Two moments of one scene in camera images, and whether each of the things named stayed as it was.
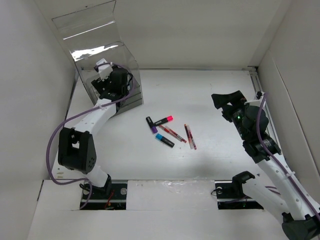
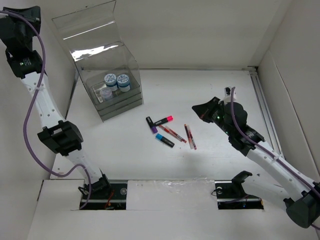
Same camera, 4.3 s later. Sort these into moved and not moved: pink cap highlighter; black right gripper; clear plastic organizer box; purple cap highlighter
Moved: black right gripper
Not moved: pink cap highlighter; purple cap highlighter; clear plastic organizer box
